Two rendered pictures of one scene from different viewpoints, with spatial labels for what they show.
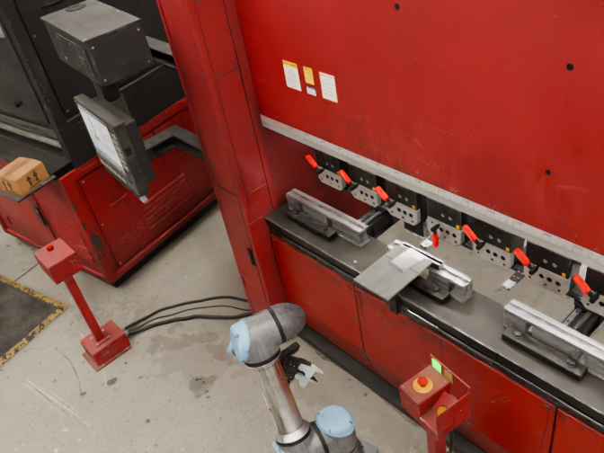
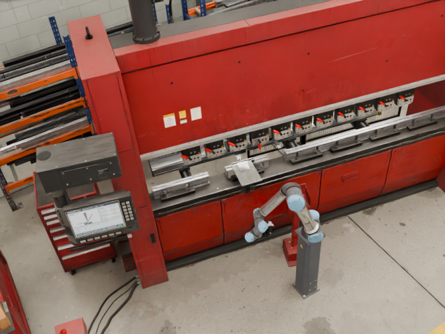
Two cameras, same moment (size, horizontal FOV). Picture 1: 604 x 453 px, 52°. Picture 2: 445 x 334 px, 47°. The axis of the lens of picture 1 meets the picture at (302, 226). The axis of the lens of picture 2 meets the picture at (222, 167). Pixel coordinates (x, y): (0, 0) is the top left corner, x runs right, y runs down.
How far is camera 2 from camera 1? 3.19 m
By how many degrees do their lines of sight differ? 52
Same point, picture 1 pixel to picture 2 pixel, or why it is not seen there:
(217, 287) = (93, 301)
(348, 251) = (207, 188)
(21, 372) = not seen: outside the picture
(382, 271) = (244, 175)
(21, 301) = not seen: outside the picture
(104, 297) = not seen: outside the picture
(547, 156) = (302, 85)
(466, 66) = (270, 70)
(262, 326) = (298, 191)
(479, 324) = (281, 167)
